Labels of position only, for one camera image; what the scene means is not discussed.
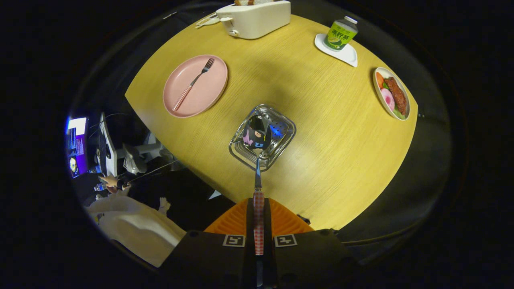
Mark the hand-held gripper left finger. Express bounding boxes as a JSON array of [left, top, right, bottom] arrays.
[[161, 197, 257, 289]]

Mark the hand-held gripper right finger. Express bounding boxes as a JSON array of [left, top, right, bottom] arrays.
[[263, 197, 360, 289]]

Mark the checked handle spoon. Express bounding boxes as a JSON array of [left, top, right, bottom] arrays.
[[243, 115, 272, 256]]

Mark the checked handle fork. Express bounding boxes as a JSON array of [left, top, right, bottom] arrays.
[[172, 58, 215, 112]]

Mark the steel mesh basket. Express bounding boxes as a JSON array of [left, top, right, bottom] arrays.
[[228, 104, 297, 172]]

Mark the white cloth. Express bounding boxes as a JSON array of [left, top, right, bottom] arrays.
[[84, 196, 187, 268]]

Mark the white office chair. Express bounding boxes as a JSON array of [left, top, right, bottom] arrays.
[[116, 142, 169, 175]]

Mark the pink plate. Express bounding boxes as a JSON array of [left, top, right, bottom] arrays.
[[163, 55, 228, 118]]

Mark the white monitor back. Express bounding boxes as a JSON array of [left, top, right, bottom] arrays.
[[96, 112, 118, 177]]

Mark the plate of food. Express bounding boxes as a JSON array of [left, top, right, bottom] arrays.
[[373, 67, 411, 121]]

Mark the white coaster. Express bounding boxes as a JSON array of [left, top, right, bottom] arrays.
[[314, 33, 359, 67]]

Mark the lit computer monitor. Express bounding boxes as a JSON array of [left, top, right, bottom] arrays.
[[66, 116, 90, 179]]

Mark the green label drink bottle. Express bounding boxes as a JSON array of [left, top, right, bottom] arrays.
[[323, 16, 359, 51]]

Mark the white toaster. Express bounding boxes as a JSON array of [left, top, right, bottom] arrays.
[[216, 0, 291, 40]]

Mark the white compartment condiment dish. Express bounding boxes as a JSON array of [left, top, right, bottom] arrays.
[[196, 13, 220, 28]]

